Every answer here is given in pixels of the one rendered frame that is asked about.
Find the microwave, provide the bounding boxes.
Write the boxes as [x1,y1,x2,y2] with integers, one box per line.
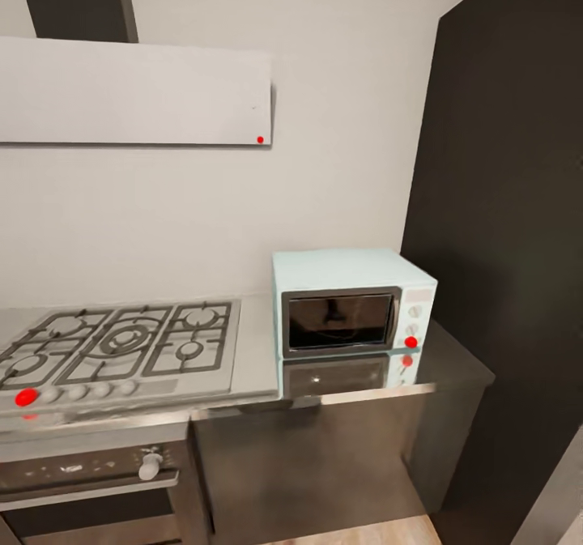
[272,248,438,358]

